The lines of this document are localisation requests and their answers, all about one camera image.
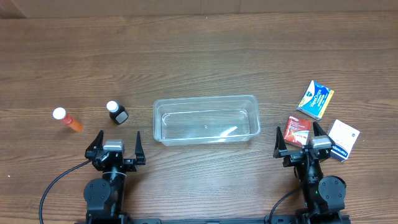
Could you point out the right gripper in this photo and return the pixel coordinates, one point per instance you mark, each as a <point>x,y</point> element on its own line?
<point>301,156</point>

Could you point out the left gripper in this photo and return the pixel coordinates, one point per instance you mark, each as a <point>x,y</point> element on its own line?
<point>111,157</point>

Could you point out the red white sachet packet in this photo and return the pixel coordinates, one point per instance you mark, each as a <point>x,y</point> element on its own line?
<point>297,131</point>

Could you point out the blue yellow VapoDrops box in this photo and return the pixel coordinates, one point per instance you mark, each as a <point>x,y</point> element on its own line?
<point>315,100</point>

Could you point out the dark bottle white cap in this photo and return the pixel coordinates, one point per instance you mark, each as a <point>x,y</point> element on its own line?
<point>117,112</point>

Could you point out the white blue Hansaplast box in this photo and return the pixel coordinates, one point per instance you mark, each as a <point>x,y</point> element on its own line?
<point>344,137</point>

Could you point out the orange pill bottle white cap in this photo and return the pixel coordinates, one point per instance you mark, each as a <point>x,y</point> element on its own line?
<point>62,115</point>

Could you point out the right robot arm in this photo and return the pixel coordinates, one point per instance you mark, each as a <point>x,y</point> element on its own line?
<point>324,196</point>

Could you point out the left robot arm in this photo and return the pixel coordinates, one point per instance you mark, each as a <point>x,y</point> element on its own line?
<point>105,195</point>

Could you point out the clear plastic container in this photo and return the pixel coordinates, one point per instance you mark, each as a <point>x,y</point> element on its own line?
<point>206,120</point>

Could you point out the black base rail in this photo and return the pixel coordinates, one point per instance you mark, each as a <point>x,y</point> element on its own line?
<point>211,221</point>

